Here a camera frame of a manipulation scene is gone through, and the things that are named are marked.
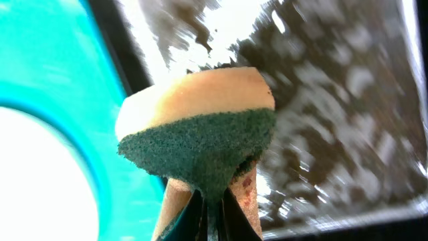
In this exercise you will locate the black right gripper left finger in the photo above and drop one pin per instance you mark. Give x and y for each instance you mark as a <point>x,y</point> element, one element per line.
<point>191,225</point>

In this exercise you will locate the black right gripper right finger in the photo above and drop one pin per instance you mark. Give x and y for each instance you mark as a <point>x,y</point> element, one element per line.
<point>232,224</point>

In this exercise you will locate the yellow and green sponge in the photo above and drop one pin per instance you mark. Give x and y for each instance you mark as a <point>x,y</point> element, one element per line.
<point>205,131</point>

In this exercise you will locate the white plate with sauce streak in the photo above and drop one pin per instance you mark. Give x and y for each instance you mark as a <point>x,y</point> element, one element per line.
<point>44,193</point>

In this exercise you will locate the black tray of soapy water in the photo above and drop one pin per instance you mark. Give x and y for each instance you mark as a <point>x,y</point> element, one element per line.
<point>349,157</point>

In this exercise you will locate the teal plastic tray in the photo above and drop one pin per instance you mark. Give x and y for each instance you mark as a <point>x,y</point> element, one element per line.
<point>55,67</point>

